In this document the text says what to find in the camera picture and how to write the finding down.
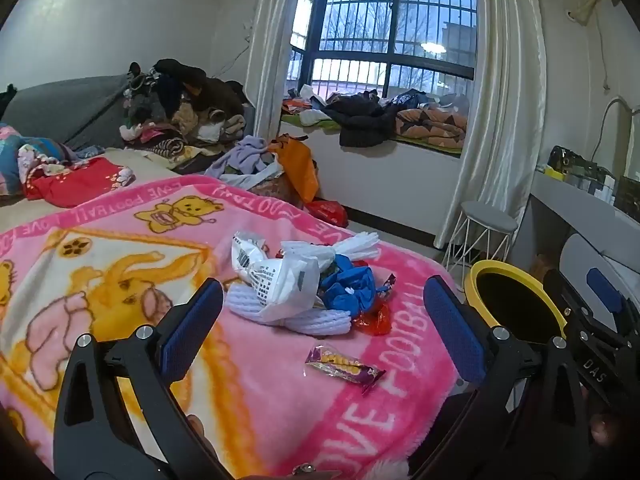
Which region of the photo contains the dark glossy bag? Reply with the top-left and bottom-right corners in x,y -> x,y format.
546,145 -> 602,183

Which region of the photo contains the yellow trash bin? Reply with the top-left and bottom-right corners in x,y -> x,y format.
464,259 -> 569,347

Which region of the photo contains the barred window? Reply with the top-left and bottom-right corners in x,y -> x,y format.
287,0 -> 478,107

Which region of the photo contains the orange patterned quilt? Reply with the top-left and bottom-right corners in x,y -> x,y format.
395,104 -> 469,151

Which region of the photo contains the white framed mirror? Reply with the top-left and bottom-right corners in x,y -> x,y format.
591,95 -> 640,183

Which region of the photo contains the blue plastic bag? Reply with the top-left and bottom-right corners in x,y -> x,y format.
319,254 -> 377,320

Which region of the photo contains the person's right hand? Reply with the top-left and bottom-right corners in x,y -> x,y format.
589,407 -> 631,452

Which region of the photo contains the orange bag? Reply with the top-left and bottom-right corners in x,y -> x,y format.
267,134 -> 321,207

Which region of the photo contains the black jacket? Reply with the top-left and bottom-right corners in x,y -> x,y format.
320,90 -> 402,149

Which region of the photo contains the white curtain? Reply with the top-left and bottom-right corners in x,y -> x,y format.
242,0 -> 331,142
432,0 -> 549,251

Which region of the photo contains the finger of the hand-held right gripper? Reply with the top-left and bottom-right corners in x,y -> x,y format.
587,267 -> 640,338
542,269 -> 583,331

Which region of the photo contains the white wire stool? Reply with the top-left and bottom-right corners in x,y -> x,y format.
442,201 -> 521,267

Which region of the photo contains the white printed plastic bag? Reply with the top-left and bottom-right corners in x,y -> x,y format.
230,230 -> 332,323

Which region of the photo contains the white desk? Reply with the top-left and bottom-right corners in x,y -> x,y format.
519,169 -> 640,283

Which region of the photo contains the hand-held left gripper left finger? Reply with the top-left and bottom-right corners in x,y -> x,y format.
52,277 -> 224,480

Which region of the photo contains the small purple candy wrapper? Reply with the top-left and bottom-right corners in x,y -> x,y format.
376,272 -> 399,302

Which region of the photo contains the foil snack bar wrapper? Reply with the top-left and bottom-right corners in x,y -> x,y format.
304,344 -> 387,395

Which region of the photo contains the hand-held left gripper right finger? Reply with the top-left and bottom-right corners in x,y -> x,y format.
415,275 -> 588,480

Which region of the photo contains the brown patterned bag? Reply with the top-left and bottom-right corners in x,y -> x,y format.
249,170 -> 302,207

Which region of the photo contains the pink printed blanket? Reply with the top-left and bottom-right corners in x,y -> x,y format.
0,172 -> 473,480

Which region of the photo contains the blue floral quilt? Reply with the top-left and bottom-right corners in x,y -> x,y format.
0,122 -> 77,197

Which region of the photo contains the lavender cloth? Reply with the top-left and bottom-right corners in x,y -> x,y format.
205,135 -> 282,187

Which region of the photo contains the grey headboard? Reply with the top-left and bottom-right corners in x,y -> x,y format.
0,74 -> 135,150

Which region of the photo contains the red cloth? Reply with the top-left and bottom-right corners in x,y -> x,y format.
25,156 -> 137,209

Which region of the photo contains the red shopping bag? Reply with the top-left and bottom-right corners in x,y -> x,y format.
305,200 -> 350,229

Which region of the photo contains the pile of clothes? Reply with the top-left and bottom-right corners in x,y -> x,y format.
119,59 -> 257,172

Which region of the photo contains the red plastic bag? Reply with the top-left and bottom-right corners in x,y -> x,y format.
356,304 -> 394,337

